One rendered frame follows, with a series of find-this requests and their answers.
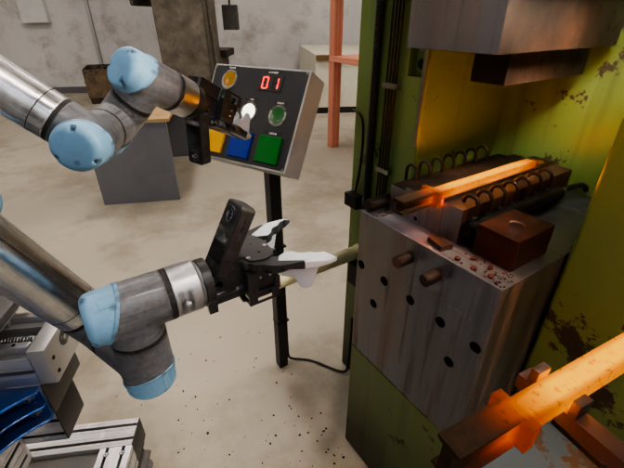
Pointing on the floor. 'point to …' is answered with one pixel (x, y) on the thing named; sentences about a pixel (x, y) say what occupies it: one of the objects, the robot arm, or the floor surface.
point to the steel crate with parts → (97, 82)
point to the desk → (146, 162)
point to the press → (191, 34)
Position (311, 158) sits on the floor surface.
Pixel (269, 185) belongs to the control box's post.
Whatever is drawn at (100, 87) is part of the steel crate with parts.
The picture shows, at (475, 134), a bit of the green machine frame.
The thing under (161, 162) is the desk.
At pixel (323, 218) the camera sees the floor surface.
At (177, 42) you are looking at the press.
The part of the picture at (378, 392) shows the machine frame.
